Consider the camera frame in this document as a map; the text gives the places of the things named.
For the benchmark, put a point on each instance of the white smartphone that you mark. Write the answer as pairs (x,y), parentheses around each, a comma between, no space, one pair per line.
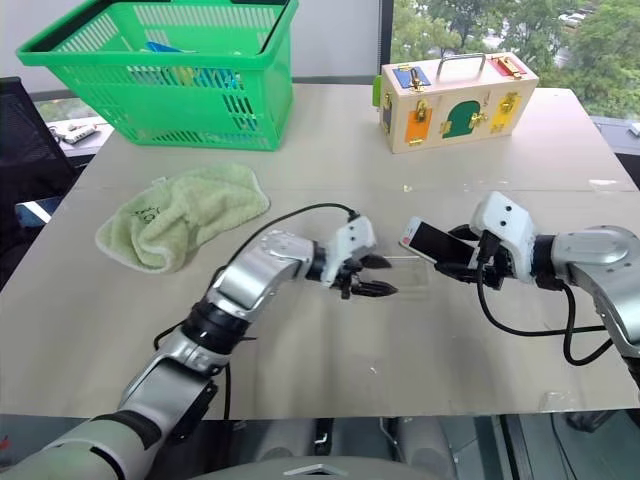
(435,243)

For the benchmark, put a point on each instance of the black office chair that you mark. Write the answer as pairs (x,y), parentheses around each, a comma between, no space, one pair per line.
(30,150)

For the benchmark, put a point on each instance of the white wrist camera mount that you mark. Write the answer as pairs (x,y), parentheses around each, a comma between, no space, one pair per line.
(505,220)
(350,242)

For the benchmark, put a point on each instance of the white power strip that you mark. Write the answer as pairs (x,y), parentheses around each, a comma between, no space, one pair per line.
(75,133)

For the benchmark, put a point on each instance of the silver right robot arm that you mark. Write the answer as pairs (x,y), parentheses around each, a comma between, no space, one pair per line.
(600,260)

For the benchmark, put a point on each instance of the blue packet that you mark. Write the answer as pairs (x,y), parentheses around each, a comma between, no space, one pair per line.
(162,47)

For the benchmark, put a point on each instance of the clear plastic phone case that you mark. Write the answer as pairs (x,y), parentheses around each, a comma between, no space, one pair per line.
(407,276)

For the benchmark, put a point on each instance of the light green towel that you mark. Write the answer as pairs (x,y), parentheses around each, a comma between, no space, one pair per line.
(190,215)

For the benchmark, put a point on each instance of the green plastic shopping basket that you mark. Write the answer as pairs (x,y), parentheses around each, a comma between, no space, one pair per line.
(165,100)

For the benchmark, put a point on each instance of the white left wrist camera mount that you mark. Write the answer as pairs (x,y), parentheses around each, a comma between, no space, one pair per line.
(350,242)

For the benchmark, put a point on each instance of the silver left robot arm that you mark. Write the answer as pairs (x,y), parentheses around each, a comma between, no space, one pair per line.
(250,280)

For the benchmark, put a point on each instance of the wooden lock box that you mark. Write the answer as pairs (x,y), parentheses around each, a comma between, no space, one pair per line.
(450,115)

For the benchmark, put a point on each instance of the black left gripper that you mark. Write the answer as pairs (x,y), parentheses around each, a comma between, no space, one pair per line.
(350,280)

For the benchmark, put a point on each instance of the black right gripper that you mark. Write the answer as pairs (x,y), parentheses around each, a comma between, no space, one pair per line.
(497,267)

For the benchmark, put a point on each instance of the colourful packet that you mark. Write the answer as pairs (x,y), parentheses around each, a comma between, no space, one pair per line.
(200,77)

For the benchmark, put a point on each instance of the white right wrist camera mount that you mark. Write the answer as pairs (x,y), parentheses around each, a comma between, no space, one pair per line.
(505,220)

